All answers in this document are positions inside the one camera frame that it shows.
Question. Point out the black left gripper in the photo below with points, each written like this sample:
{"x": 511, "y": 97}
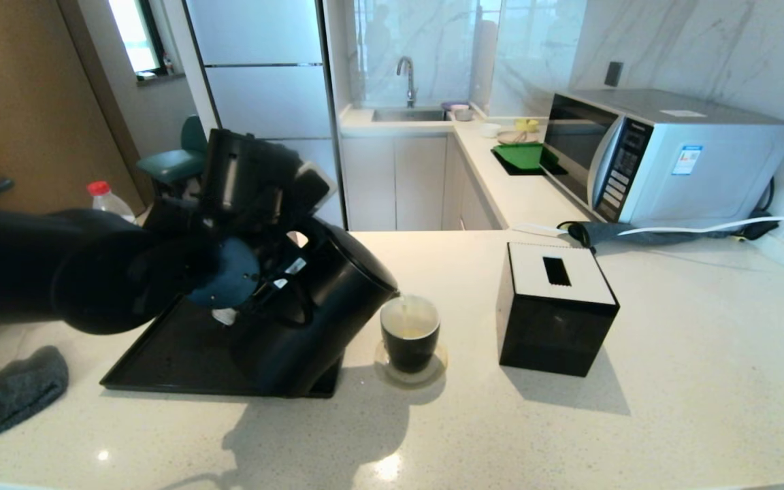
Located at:
{"x": 271, "y": 267}

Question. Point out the black electric kettle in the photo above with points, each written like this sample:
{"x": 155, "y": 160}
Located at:
{"x": 324, "y": 320}

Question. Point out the black serving tray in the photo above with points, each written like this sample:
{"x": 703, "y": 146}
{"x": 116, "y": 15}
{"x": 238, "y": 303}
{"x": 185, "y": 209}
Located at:
{"x": 174, "y": 361}

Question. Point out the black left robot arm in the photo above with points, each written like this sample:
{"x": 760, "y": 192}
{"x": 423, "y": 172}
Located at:
{"x": 24, "y": 272}

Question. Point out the white base cabinet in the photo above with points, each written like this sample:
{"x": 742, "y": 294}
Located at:
{"x": 399, "y": 182}

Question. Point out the black cup white inside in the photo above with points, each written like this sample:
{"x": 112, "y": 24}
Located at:
{"x": 410, "y": 350}

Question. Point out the green upholstered chair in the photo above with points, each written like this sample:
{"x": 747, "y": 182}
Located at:
{"x": 171, "y": 165}

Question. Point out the steel kitchen sink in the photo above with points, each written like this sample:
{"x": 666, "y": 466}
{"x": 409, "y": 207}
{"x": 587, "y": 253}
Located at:
{"x": 409, "y": 116}

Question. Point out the clear glass coaster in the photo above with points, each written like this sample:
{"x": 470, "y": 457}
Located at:
{"x": 433, "y": 373}

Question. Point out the small red-capped water bottle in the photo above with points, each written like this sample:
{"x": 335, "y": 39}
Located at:
{"x": 107, "y": 203}

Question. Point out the chrome kitchen faucet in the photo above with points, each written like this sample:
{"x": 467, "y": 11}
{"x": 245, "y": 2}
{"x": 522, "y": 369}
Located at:
{"x": 410, "y": 86}

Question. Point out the small white purple cup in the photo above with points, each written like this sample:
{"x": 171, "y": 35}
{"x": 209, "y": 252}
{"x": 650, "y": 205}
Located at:
{"x": 461, "y": 112}

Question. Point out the small white bowl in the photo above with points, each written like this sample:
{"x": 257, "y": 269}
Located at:
{"x": 489, "y": 130}

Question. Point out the green cutting board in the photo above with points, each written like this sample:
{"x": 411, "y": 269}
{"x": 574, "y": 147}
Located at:
{"x": 521, "y": 156}

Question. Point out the black tissue box white lid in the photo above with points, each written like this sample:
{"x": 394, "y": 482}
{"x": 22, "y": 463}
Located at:
{"x": 555, "y": 330}

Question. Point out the bright window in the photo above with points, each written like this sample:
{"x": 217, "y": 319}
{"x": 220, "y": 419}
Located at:
{"x": 133, "y": 36}

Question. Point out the brown wooden door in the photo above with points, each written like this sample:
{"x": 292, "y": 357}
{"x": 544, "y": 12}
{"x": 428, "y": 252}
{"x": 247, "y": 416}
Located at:
{"x": 31, "y": 102}

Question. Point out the dark grey cloth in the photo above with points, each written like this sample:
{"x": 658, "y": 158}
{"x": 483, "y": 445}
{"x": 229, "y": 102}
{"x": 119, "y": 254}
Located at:
{"x": 11, "y": 395}

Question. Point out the silver microwave oven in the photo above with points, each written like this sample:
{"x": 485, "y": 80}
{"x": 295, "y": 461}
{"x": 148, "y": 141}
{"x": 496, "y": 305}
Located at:
{"x": 712, "y": 169}

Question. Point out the dark wall socket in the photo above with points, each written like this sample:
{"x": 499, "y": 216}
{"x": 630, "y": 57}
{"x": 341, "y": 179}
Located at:
{"x": 612, "y": 75}

